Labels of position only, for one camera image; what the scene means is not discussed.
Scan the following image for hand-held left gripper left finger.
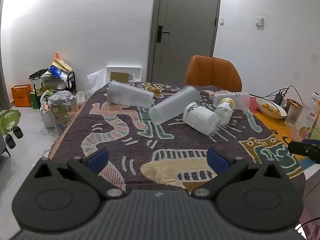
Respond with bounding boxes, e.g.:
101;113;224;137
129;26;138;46
32;148;125;200

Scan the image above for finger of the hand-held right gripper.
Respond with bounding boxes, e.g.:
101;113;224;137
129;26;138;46
287;140;320;165

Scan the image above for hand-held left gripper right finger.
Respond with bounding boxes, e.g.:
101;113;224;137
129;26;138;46
192;149;283;200

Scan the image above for short frosted plastic cup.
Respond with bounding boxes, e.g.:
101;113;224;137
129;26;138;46
213;92;251;111

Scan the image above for large frosted plastic cup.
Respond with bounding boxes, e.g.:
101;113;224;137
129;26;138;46
148;85;202;125

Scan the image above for frosted cup with small print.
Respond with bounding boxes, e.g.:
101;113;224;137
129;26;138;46
107;80;154;107

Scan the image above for green drink carton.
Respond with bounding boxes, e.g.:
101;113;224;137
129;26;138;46
309;112;320;141

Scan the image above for pink label juice bottle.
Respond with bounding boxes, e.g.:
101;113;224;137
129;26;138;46
294;92;320;142

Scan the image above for clear drinking glass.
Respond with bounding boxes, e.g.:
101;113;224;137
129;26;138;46
284;104;304;128

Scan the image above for yellow printed table mat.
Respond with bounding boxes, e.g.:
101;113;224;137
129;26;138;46
253;110;320;171

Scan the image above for clear plastic jar white lid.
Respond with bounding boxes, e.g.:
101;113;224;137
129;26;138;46
183;102;222;137

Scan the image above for brown woven basket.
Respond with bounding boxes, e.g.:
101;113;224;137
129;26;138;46
286;98;303;111

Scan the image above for white bowl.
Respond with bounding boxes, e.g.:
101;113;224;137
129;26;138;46
255;97;288;120

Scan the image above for yellow label plastic bottle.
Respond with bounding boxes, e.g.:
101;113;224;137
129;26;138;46
214;97;236;127

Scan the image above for oranges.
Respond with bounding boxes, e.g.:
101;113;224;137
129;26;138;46
261;102;280;115

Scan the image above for printed woven blanket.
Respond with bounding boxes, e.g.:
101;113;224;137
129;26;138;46
47;81;307;194

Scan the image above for white shopping bag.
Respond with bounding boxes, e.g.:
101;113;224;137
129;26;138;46
39;104;57;128

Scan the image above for white plastic bag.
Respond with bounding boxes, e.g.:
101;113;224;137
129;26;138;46
87;68;108;93

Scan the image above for black slipper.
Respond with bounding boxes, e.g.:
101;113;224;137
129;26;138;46
12;126;24;139
5;134;16;148

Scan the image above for green box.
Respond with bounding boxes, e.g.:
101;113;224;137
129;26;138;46
29;90;42;109

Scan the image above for black metal rack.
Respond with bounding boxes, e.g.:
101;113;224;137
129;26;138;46
29;71;76;98

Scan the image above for orange leather chair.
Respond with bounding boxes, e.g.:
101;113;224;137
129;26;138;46
186;55;243;92

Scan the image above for green stool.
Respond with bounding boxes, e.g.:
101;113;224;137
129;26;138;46
0;109;24;157

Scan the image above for blue packet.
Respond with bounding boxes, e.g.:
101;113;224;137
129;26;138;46
50;65;63;78

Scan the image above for orange paper bag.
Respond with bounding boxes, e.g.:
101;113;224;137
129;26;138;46
11;84;33;108

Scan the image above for yellow paper envelope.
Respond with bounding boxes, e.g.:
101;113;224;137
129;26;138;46
51;57;73;72

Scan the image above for grey door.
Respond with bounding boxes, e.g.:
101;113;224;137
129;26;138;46
147;0;222;83

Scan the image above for black power adapter with cables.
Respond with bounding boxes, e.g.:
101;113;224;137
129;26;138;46
250;85;304;105

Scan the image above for black door lock handle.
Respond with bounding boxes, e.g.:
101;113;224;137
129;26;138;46
156;25;171;43

